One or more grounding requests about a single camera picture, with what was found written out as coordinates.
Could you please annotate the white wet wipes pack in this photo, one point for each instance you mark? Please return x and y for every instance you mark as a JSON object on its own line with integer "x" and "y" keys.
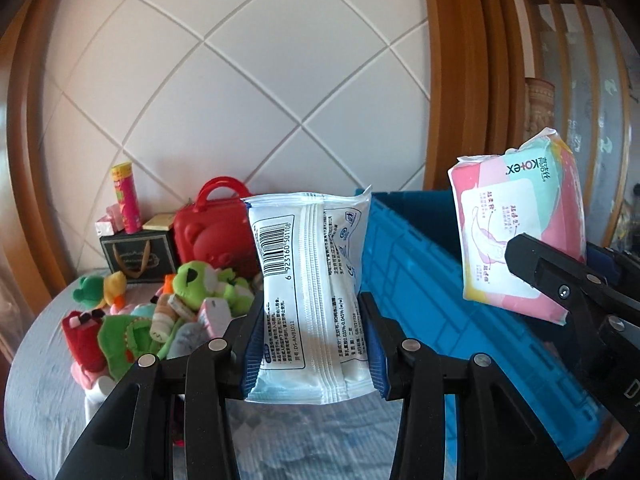
{"x": 310, "y": 246}

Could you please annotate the red plush toy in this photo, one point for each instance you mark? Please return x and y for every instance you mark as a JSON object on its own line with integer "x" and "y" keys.
{"x": 81, "y": 330}

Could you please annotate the red bear suitcase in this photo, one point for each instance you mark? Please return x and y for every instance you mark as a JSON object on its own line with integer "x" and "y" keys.
{"x": 215, "y": 228}

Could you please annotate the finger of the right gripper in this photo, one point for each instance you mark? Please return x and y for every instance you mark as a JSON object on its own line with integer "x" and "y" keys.
{"x": 570, "y": 283}
{"x": 621, "y": 269}

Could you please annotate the black gift bag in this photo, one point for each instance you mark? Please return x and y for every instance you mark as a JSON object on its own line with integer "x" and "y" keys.
{"x": 144, "y": 257}

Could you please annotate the pink yellow tube can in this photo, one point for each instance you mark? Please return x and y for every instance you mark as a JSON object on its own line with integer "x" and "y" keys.
{"x": 123, "y": 179}

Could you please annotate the blue plastic storage crate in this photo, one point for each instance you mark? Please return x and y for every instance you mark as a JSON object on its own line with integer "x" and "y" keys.
{"x": 411, "y": 265}

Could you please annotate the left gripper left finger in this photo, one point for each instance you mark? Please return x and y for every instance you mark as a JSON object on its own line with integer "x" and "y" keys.
{"x": 210, "y": 384}

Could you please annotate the green frog plush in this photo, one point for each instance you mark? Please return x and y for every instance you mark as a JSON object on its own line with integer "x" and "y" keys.
{"x": 197, "y": 280}

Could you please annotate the rolled patterned carpet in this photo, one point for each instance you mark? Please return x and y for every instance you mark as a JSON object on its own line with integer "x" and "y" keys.
{"x": 539, "y": 106}

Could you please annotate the grey fluffy plush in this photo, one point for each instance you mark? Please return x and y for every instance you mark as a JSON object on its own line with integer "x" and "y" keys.
{"x": 187, "y": 339}

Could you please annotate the green yellow duck plush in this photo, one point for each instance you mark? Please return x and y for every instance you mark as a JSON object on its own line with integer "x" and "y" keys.
{"x": 101, "y": 291}

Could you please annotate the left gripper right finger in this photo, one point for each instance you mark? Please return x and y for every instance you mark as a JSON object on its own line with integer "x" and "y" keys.
{"x": 498, "y": 434}

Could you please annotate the green crocodile plush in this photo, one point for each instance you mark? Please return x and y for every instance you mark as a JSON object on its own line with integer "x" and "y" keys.
{"x": 123, "y": 339}

